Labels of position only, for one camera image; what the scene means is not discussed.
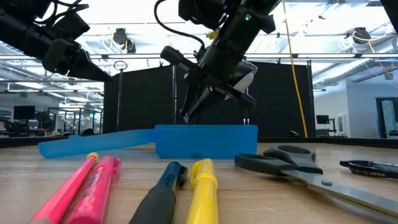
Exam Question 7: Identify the black Pilot pen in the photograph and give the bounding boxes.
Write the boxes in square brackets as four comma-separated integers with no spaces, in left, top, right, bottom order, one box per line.
[339,159,398,180]

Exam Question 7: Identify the yellow highlighter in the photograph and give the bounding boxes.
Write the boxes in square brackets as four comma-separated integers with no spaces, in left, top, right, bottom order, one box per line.
[185,158,220,224]

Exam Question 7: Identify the ring-topped stand pole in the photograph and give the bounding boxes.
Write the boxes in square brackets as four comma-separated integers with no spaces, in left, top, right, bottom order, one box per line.
[113,60,128,131]

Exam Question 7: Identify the black handled scissors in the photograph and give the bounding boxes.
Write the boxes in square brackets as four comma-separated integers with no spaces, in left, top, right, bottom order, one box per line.
[234,144,398,218]

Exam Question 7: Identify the yellow hanging cable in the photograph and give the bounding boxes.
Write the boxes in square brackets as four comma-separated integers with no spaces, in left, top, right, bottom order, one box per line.
[282,0,308,138]

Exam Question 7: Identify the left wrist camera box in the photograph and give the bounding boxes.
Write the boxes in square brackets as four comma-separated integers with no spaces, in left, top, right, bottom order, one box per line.
[54,11,91,41]

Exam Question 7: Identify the black partition wall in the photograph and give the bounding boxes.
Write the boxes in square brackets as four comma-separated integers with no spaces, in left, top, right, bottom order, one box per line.
[103,61,315,138]

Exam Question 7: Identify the blue plastic pencil box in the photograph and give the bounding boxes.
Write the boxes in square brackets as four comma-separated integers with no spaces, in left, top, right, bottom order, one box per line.
[39,124,259,159]

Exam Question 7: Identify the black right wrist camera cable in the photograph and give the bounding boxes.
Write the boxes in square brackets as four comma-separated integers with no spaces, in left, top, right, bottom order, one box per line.
[154,0,206,50]

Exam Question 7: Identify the blue pen black grip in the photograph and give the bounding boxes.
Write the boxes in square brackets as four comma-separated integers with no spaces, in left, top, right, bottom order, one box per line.
[127,161,188,224]

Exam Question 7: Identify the slim pink marker yellow ring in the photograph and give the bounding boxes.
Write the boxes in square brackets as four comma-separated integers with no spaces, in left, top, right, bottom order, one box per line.
[29,152,100,224]

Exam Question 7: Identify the thick pink highlighter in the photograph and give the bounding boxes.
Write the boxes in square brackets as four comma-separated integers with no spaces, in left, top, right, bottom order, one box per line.
[63,155,122,224]

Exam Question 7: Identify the black aluminium table frame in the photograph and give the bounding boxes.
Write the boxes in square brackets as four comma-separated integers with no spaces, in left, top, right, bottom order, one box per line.
[0,134,398,149]

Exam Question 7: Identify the ceiling camera pod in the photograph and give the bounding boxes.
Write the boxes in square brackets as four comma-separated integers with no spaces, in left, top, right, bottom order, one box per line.
[353,27,371,44]
[112,27,137,54]

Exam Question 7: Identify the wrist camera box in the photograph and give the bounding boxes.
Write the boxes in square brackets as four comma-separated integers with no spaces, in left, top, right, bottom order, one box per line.
[178,0,228,30]
[54,11,91,41]

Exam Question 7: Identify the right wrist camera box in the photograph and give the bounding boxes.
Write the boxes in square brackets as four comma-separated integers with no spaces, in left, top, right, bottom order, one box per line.
[178,0,228,30]

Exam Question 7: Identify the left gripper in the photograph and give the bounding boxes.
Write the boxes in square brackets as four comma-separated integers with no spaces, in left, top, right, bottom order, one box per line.
[42,39,113,83]

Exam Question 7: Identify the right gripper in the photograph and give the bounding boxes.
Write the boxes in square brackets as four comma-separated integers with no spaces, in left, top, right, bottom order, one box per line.
[160,14,276,124]

